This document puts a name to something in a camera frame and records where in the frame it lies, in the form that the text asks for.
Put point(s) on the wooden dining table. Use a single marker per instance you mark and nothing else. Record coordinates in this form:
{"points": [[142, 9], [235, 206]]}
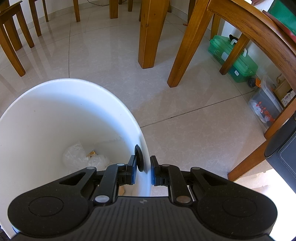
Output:
{"points": [[152, 34]]}

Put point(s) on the green paper bag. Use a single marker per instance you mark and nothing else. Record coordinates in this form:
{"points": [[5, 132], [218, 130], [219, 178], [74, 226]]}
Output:
{"points": [[284, 11]]}

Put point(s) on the cardboard box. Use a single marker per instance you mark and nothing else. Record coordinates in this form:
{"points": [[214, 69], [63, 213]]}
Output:
{"points": [[283, 92]]}

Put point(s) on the black round knob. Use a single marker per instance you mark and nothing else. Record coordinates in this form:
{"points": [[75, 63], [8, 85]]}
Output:
{"points": [[139, 157]]}

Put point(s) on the green plastic toolbox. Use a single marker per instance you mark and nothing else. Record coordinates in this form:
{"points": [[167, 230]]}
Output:
{"points": [[242, 67]]}

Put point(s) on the dark red flat case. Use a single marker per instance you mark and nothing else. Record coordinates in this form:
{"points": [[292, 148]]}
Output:
{"points": [[282, 25]]}

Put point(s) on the clear plastic bag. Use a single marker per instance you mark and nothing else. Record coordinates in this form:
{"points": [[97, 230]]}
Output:
{"points": [[74, 156]]}

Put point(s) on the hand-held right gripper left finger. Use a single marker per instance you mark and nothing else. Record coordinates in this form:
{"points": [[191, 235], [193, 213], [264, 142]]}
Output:
{"points": [[132, 170]]}

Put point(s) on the clear plastic storage box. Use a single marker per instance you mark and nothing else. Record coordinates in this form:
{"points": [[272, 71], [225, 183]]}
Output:
{"points": [[263, 106]]}

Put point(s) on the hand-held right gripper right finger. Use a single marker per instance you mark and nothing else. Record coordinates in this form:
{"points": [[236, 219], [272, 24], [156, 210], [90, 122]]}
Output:
{"points": [[153, 171]]}

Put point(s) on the white plastic bin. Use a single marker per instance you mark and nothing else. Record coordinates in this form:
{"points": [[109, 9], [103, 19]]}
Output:
{"points": [[46, 115]]}

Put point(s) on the black and orange object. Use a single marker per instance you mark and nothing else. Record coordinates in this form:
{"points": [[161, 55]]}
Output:
{"points": [[251, 82]]}

